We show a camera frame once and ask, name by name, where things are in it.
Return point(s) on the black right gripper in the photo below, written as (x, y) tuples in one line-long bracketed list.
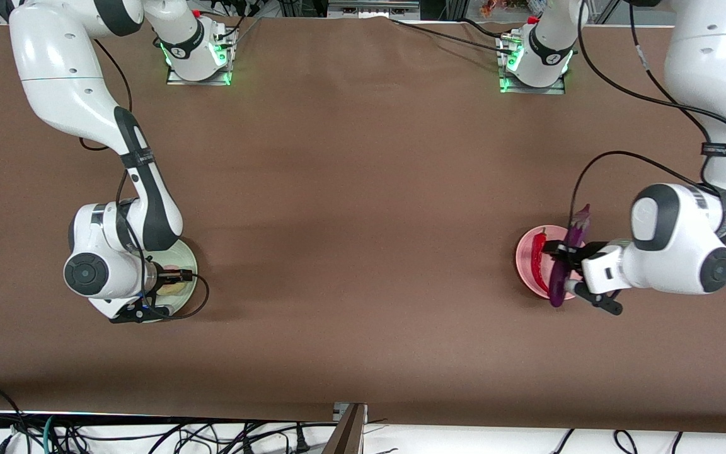
[(166, 275)]

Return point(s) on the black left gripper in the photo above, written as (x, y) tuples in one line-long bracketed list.
[(572, 251)]

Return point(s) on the yellow pink peach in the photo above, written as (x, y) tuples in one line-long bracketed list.
[(174, 289)]

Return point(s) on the red chili pepper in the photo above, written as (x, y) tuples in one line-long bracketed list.
[(538, 258)]

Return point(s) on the long purple eggplant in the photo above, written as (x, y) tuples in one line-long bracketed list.
[(577, 224)]

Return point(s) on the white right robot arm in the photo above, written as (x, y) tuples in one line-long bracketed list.
[(54, 57)]

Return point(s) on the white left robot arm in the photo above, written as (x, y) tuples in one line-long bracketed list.
[(678, 252)]

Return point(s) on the light green plate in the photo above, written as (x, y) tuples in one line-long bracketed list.
[(188, 258)]

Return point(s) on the pink plate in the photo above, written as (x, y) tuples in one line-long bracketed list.
[(522, 261)]

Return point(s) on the brown table cloth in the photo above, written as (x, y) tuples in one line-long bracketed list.
[(312, 139)]

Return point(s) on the black power plug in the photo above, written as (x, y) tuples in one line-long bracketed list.
[(301, 441)]

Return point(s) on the small orange object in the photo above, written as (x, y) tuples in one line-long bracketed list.
[(489, 7)]

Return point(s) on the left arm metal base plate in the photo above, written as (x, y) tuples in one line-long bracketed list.
[(514, 89)]

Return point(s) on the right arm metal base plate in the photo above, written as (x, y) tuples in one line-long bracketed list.
[(177, 81)]

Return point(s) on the grey metal camera post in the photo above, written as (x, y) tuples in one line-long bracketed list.
[(345, 432)]

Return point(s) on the metal rail with sockets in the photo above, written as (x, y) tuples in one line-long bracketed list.
[(369, 11)]

